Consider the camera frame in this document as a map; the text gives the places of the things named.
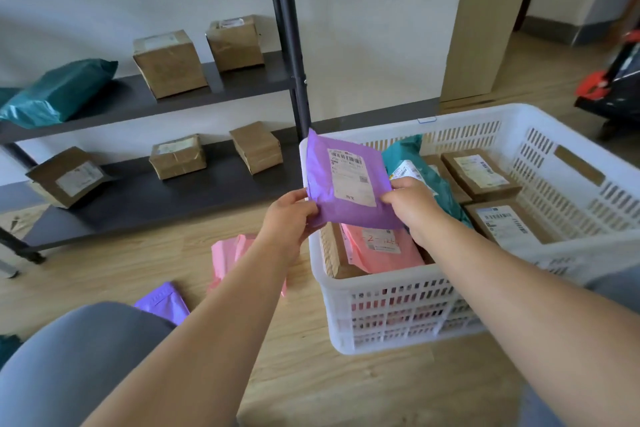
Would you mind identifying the person's left hand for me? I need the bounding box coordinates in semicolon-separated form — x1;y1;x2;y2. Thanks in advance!
256;187;321;262

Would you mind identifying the person's right hand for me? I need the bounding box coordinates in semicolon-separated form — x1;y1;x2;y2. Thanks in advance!
379;177;451;248

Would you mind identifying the pink mailer with handwriting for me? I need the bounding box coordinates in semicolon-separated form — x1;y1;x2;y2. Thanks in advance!
235;234;289;298
341;222;427;276

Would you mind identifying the barcode label cardboard box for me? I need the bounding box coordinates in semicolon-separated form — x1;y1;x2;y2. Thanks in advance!
319;221;369;280

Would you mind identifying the plain brown box shelf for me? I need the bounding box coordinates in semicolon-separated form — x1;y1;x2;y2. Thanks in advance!
229;121;285;176

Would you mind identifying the glossy tape-covered cardboard box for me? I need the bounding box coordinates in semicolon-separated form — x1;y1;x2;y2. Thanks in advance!
439;147;523;203

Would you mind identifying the white plastic crate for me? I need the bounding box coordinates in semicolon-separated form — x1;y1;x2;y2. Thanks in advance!
299;103;640;356

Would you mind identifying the taped box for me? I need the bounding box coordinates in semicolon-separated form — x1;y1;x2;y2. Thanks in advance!
149;133;207;181

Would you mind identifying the small square cardboard box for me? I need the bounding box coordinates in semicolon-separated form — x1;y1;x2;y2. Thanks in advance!
205;15;265;73

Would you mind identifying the tall brown cardboard box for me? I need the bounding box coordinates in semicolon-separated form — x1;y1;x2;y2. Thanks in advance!
132;29;209;101

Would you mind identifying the labelled box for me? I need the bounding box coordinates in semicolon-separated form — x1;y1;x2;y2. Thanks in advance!
25;146;113;210

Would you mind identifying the person's right forearm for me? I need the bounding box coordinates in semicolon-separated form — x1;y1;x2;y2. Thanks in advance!
422;219;640;427

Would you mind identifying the person's left forearm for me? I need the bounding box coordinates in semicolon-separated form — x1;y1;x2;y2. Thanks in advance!
82;236;301;427

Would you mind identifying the person's right leg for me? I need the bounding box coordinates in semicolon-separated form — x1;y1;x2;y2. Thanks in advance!
519;264;640;427

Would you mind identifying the person's leg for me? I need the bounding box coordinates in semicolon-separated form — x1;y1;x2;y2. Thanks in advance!
0;301;179;427
519;264;640;427

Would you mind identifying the person's left leg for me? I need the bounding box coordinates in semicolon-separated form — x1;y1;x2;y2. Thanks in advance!
0;301;179;427

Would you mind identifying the black metal shelf rack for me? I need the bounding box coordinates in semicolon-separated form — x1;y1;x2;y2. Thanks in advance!
0;0;313;265

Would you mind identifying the red and black object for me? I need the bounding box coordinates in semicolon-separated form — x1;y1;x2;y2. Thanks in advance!
573;29;640;137

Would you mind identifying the crumpled clear tape scrap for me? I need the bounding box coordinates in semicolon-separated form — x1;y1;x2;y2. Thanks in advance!
0;206;49;238

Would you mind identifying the beige door frame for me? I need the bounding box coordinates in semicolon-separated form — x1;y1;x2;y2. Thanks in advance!
439;0;546;103

